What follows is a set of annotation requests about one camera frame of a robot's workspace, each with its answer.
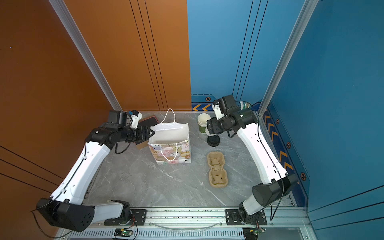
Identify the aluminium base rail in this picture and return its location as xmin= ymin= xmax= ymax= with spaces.
xmin=57 ymin=207 xmax=317 ymax=240

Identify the black plastic cup lid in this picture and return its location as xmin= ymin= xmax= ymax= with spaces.
xmin=207 ymin=135 xmax=220 ymax=145

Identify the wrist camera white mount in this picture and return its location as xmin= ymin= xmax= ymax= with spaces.
xmin=212 ymin=100 xmax=225 ymax=120
xmin=129 ymin=110 xmax=142 ymax=129

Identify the bundle of wrapped straws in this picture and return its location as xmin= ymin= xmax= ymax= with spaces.
xmin=240 ymin=101 xmax=252 ymax=110

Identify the cardboard napkin box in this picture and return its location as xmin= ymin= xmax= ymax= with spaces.
xmin=135 ymin=132 xmax=154 ymax=150

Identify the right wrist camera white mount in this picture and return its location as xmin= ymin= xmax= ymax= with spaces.
xmin=212 ymin=100 xmax=225 ymax=120

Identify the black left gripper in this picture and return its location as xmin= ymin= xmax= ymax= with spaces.
xmin=119 ymin=125 xmax=156 ymax=143

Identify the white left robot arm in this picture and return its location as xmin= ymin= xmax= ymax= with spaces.
xmin=32 ymin=110 xmax=155 ymax=232

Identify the stack of green paper cups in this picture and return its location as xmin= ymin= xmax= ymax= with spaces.
xmin=197 ymin=113 xmax=211 ymax=134

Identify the stack of pulp cup carriers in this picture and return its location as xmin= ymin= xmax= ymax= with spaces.
xmin=207 ymin=152 xmax=229 ymax=188

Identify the small green circuit board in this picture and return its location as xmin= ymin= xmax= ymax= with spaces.
xmin=114 ymin=228 xmax=134 ymax=238

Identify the cartoon animal paper gift bag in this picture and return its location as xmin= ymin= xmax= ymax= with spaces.
xmin=148 ymin=109 xmax=192 ymax=165

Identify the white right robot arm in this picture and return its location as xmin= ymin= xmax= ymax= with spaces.
xmin=207 ymin=95 xmax=298 ymax=224

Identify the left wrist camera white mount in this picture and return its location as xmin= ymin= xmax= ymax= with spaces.
xmin=129 ymin=110 xmax=142 ymax=129

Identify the stack of black cup lids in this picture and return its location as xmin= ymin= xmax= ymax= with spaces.
xmin=207 ymin=135 xmax=221 ymax=147

